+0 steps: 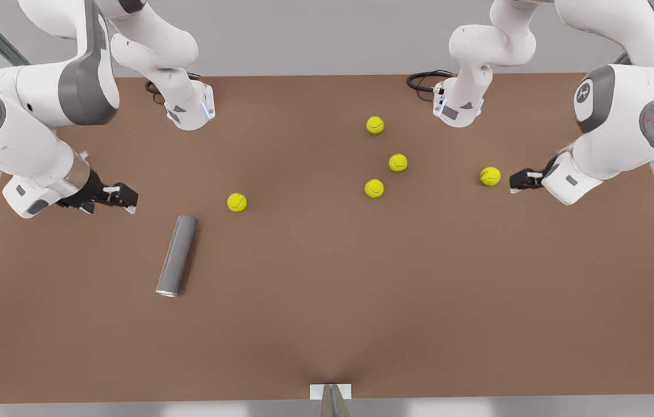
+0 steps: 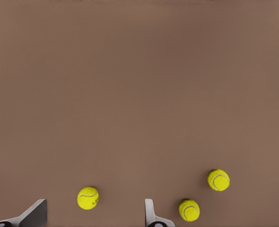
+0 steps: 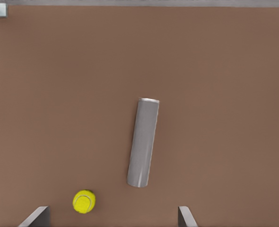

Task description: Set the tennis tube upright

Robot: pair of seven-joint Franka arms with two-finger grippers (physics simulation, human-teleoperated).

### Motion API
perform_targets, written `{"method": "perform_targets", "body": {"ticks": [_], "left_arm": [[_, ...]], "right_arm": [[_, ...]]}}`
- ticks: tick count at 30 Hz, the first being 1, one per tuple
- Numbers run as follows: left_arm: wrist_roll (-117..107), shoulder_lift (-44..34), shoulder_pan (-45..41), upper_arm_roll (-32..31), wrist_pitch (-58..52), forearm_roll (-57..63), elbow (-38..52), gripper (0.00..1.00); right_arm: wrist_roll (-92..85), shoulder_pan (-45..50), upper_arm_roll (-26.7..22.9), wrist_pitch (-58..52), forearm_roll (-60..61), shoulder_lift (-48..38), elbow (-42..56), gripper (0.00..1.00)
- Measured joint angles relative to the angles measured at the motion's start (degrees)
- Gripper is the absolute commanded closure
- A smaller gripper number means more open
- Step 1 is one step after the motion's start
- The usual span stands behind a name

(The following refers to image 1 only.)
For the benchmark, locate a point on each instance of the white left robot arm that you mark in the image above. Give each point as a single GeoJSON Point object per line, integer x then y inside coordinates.
{"type": "Point", "coordinates": [622, 110]}

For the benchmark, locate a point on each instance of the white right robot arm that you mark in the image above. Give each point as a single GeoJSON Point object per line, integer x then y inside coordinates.
{"type": "Point", "coordinates": [26, 110]}

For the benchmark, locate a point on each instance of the yellow tennis ball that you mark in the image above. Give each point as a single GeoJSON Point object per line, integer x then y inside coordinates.
{"type": "Point", "coordinates": [237, 202]}
{"type": "Point", "coordinates": [374, 188]}
{"type": "Point", "coordinates": [490, 176]}
{"type": "Point", "coordinates": [397, 163]}
{"type": "Point", "coordinates": [375, 125]}

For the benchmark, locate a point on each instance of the grey tennis tube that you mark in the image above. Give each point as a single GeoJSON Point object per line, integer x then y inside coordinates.
{"type": "Point", "coordinates": [177, 255]}

